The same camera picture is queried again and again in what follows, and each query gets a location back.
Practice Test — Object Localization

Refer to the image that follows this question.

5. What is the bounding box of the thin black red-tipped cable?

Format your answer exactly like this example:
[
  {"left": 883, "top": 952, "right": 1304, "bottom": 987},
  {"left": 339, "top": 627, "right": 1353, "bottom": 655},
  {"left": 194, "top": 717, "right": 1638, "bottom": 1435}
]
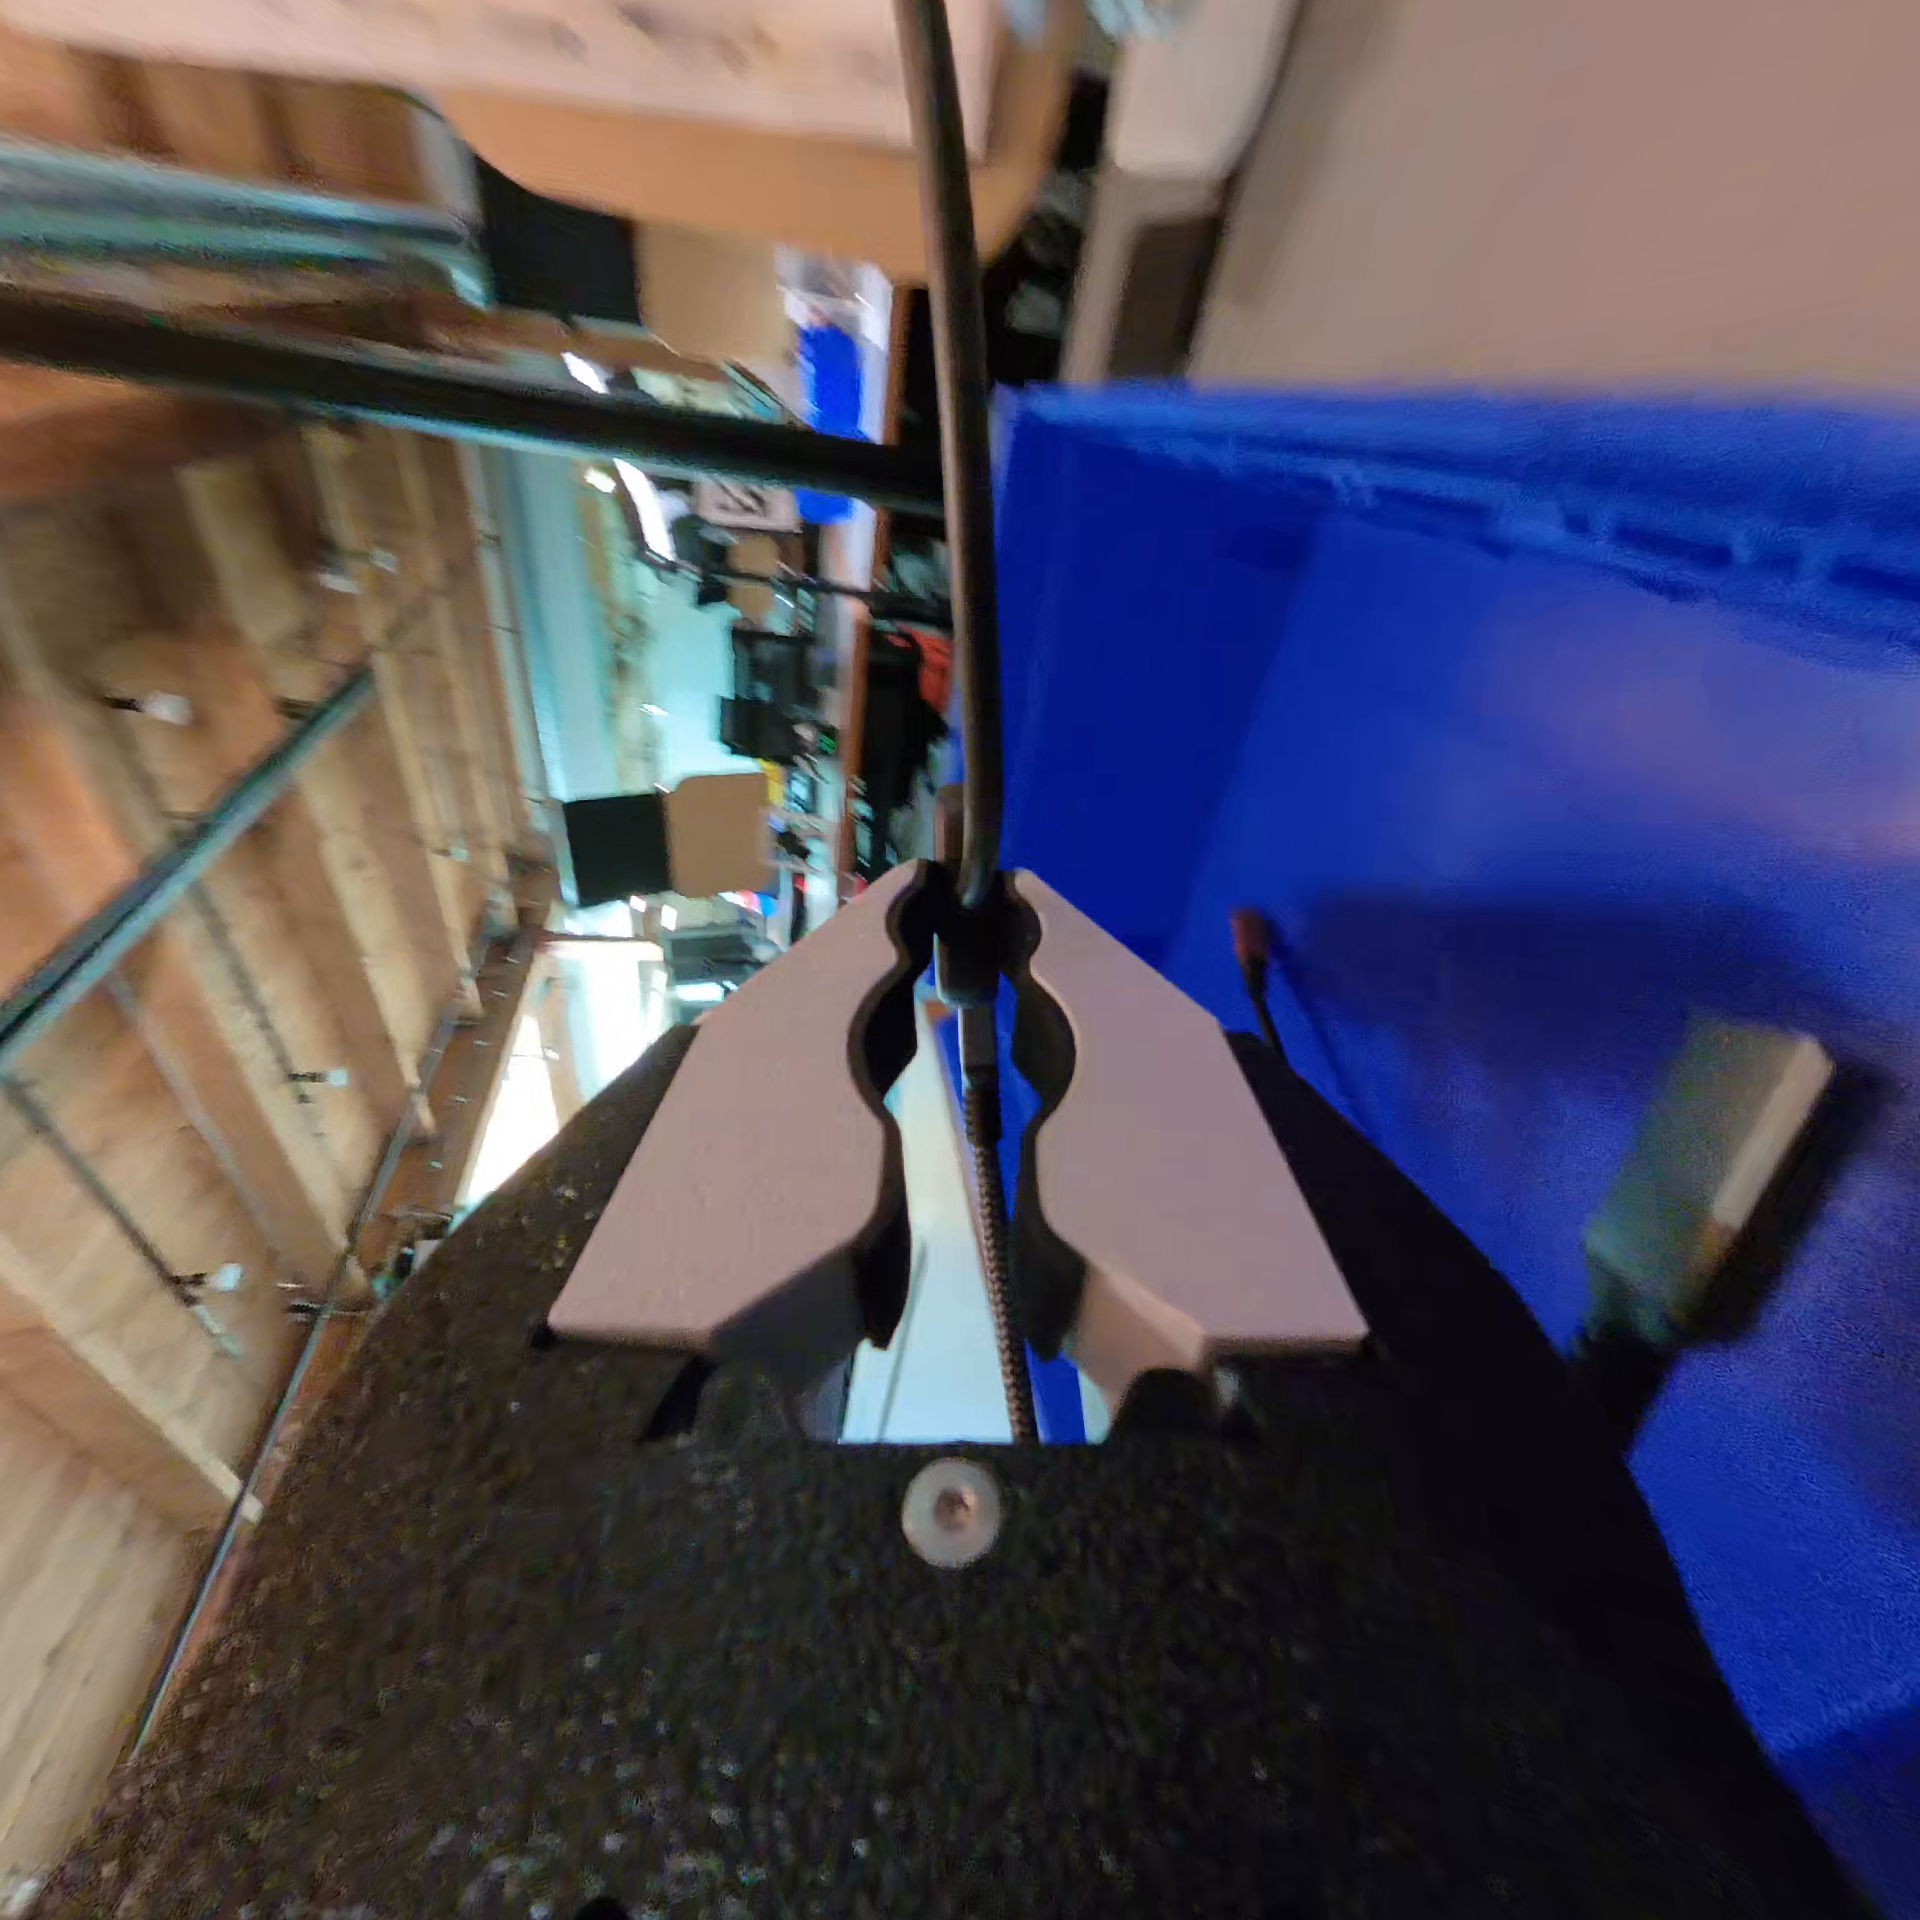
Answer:
[{"left": 1231, "top": 909, "right": 1296, "bottom": 1059}]

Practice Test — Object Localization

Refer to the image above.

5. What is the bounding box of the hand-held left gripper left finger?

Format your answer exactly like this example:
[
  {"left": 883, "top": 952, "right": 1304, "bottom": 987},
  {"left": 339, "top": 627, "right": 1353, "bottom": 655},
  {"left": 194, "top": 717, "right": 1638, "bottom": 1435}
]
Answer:
[{"left": 547, "top": 861, "right": 954, "bottom": 1361}]

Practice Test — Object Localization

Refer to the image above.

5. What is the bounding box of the silver usb plug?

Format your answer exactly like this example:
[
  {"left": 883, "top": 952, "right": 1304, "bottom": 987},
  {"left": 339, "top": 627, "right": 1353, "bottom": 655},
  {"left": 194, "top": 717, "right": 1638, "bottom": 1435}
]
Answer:
[{"left": 1582, "top": 1013, "right": 1841, "bottom": 1354}]

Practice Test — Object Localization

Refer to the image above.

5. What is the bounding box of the blue plastic bin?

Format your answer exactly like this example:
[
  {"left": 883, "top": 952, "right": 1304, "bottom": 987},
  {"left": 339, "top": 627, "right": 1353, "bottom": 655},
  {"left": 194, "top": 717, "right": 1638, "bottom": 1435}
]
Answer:
[{"left": 990, "top": 383, "right": 1920, "bottom": 1878}]

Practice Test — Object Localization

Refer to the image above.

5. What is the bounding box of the black metal pole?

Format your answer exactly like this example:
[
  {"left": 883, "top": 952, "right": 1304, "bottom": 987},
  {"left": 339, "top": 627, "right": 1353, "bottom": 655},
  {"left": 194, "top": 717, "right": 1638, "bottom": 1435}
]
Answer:
[{"left": 0, "top": 287, "right": 951, "bottom": 519}]

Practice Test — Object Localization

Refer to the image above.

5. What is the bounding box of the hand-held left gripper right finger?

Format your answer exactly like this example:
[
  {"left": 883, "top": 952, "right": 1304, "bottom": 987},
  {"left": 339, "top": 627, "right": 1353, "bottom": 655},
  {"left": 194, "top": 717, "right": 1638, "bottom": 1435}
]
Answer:
[{"left": 990, "top": 867, "right": 1369, "bottom": 1402}]

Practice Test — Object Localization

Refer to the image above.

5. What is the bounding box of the grey braided usb cable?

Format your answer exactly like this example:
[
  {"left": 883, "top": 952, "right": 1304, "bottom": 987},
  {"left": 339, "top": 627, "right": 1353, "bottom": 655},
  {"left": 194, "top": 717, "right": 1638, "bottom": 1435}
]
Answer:
[{"left": 892, "top": 0, "right": 1046, "bottom": 1445}]

